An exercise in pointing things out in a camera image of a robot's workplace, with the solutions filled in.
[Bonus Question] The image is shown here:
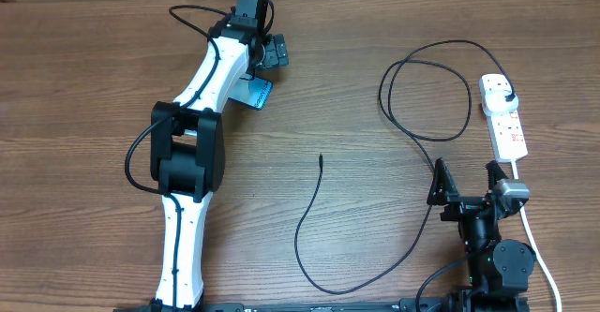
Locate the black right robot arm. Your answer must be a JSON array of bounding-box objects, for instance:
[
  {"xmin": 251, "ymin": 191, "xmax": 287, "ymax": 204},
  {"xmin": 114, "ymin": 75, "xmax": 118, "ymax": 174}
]
[{"xmin": 415, "ymin": 158, "xmax": 537, "ymax": 312}]

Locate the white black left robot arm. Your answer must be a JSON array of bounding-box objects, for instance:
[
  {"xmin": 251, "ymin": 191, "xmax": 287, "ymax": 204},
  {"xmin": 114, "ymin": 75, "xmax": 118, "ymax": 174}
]
[{"xmin": 147, "ymin": 0, "xmax": 289, "ymax": 311}]

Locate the white power strip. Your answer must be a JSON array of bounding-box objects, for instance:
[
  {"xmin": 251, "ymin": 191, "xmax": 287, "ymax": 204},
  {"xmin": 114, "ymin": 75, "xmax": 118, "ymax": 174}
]
[{"xmin": 478, "ymin": 74, "xmax": 528, "ymax": 163}]

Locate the blue Galaxy smartphone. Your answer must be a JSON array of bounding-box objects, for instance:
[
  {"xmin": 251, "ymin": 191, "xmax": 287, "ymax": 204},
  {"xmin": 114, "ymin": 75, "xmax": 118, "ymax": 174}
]
[{"xmin": 229, "ymin": 77, "xmax": 273, "ymax": 111}]

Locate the white power strip cord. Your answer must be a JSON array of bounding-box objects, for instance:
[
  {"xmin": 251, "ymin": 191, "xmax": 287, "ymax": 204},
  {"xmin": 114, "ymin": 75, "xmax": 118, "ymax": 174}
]
[{"xmin": 509, "ymin": 159, "xmax": 563, "ymax": 312}]

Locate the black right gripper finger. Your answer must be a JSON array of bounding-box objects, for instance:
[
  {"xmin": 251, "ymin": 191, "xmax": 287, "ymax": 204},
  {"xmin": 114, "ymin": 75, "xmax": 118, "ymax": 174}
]
[
  {"xmin": 427, "ymin": 157, "xmax": 458, "ymax": 205},
  {"xmin": 486, "ymin": 160, "xmax": 507, "ymax": 195}
]

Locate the black charger cable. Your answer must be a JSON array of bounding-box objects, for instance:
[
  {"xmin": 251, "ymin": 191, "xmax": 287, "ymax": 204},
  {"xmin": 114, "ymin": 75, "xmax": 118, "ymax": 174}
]
[{"xmin": 293, "ymin": 39, "xmax": 517, "ymax": 296}]

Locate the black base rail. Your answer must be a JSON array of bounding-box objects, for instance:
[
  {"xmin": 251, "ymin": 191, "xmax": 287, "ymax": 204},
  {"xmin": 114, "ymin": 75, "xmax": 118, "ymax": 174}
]
[{"xmin": 113, "ymin": 297, "xmax": 531, "ymax": 312}]

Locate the white charger adapter plug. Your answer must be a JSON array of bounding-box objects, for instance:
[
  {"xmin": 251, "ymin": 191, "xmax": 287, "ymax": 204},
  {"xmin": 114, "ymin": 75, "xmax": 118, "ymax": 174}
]
[{"xmin": 482, "ymin": 90, "xmax": 519, "ymax": 116}]

